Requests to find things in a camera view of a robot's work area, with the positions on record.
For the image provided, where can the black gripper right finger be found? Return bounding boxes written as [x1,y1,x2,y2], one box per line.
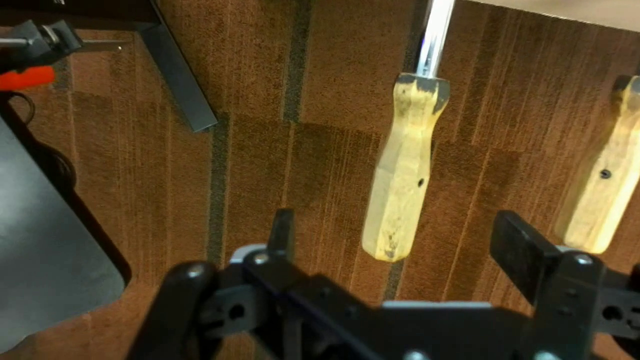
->
[488,208,640,360]

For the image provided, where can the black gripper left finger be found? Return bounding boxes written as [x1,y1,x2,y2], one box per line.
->
[125,205,352,360]

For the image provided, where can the grey metal bar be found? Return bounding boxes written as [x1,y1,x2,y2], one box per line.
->
[135,18,219,134]

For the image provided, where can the steel rod with wooden handle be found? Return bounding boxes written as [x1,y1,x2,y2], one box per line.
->
[359,0,459,264]
[553,69,640,258]

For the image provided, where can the dark grey robot base plate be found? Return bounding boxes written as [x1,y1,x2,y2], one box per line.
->
[0,112,133,356]

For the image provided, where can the black clamp with orange tip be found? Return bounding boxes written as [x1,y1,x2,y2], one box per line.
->
[0,18,86,93]

